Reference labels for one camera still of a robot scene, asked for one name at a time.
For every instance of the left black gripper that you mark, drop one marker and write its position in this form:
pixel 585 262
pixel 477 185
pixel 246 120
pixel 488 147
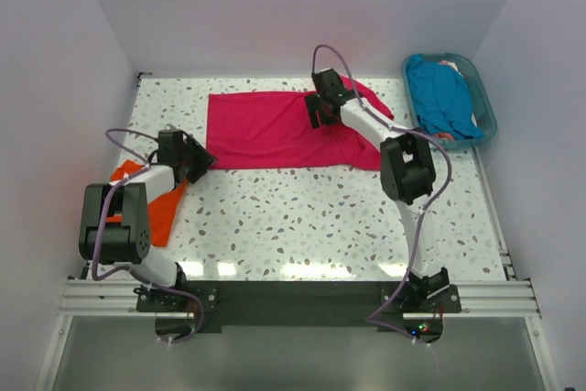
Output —
pixel 203 158

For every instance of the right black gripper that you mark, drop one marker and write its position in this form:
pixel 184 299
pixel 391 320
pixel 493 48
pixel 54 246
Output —
pixel 314 103

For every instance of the pink t shirt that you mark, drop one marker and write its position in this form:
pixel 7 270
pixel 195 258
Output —
pixel 251 130

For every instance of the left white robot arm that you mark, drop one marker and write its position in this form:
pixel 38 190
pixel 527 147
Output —
pixel 115 232

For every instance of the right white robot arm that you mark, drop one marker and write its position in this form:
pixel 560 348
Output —
pixel 407 175

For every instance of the folded orange t shirt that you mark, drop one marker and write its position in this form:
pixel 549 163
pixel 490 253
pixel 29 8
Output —
pixel 162 211

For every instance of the blue t shirt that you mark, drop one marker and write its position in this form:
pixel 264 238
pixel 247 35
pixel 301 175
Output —
pixel 442 100

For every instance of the white cloth in basket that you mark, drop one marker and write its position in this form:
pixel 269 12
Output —
pixel 449 64

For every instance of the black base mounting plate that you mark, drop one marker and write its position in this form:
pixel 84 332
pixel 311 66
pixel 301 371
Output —
pixel 212 306

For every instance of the teal plastic basket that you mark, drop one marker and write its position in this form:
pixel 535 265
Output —
pixel 483 114

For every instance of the aluminium frame rail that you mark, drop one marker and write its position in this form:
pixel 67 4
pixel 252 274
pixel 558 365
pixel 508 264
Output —
pixel 512 298

